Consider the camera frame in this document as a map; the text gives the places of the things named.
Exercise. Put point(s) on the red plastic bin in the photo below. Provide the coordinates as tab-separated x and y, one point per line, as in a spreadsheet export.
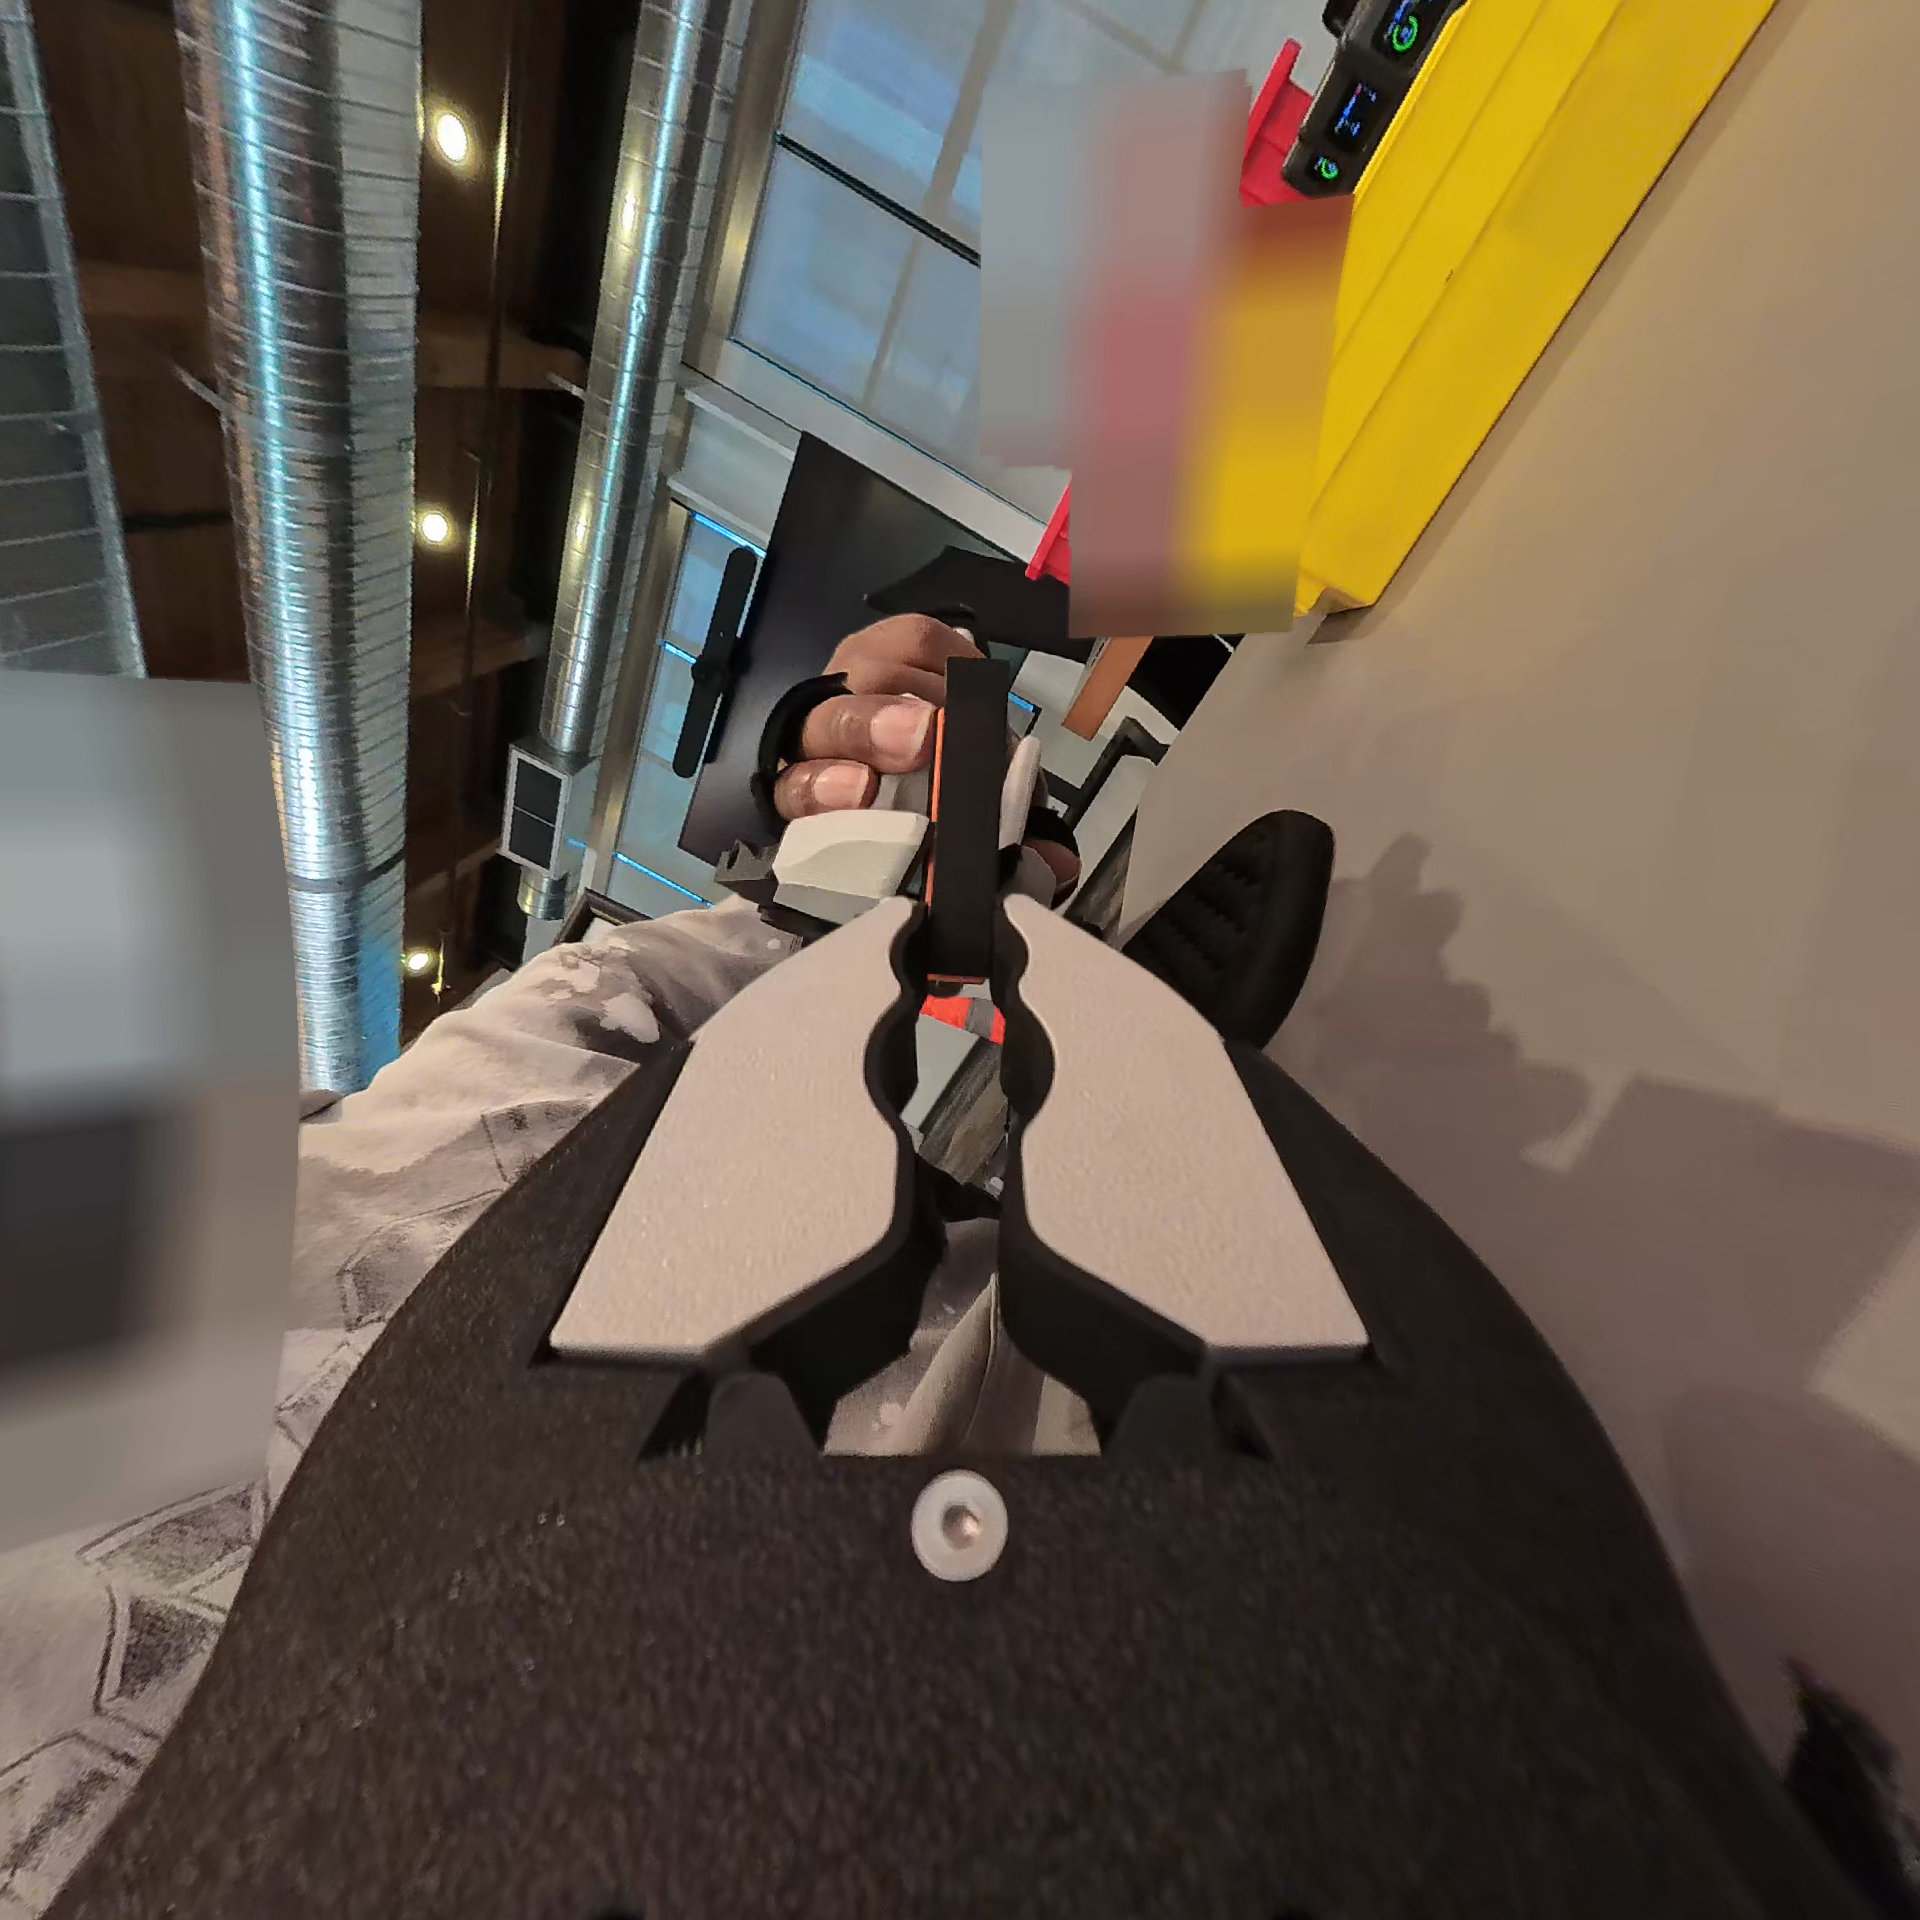
1269	119

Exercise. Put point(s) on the orange edged black battery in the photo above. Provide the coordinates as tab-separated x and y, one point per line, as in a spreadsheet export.
964	810

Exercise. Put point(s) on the black television screen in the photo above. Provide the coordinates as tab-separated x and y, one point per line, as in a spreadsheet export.
840	524

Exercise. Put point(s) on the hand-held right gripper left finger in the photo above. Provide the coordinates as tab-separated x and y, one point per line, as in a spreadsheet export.
750	1141

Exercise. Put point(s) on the person's left forearm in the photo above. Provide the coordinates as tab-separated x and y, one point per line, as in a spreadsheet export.
599	1005

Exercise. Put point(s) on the person's left hand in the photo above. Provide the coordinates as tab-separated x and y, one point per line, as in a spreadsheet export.
879	735

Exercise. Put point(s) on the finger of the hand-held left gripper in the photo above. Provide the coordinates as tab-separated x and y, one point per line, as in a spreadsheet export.
1023	787

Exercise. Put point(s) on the yellow plastic bin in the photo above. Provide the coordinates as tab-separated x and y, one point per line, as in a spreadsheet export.
1500	270

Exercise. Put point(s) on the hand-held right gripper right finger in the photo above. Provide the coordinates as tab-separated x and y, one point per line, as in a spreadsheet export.
1172	1141

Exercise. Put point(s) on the ceiling air vent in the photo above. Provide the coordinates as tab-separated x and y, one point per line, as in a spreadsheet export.
537	803

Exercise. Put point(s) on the black video bar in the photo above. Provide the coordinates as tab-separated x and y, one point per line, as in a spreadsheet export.
728	662

